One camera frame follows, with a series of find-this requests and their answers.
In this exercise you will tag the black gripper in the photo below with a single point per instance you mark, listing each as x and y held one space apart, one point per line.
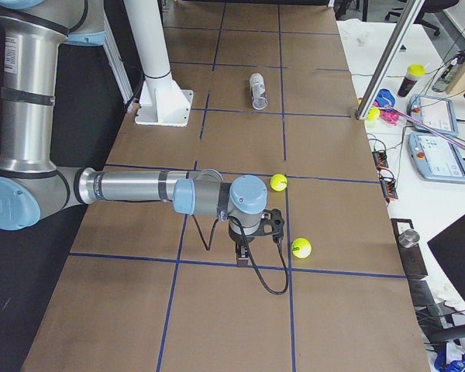
241 241

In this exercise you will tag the yellow tennis ball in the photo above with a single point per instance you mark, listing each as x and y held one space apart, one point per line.
301 248
278 182

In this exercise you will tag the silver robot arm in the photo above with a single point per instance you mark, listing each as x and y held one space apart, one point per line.
32 187

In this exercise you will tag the near orange black connector block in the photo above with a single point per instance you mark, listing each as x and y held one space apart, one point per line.
388 187

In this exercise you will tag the orange black connector block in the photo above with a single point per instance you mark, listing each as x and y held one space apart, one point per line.
380 159
388 187

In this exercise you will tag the small steel cup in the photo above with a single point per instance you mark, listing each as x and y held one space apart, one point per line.
408 238

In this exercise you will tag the far orange black connector block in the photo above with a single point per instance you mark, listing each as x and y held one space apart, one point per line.
380 159

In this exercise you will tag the pink cloth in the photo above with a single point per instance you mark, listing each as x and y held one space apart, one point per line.
389 115

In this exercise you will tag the near blue teach pendant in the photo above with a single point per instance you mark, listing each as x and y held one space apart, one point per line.
436 159

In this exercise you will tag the blue teach pendant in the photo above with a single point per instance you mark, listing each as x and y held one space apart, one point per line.
437 113
436 159

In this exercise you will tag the far blue teach pendant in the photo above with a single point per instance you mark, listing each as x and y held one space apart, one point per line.
437 113

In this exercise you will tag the dark bottle yellow cap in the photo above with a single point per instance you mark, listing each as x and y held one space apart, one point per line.
413 74

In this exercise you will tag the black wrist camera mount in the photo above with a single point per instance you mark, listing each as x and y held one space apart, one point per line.
271 224

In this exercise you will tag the white pedestal column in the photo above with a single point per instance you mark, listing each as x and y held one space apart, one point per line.
162 101

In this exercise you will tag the yellow ball beside post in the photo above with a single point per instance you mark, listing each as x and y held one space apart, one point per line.
374 113

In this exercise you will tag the aluminium frame post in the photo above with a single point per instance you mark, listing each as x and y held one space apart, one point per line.
408 16

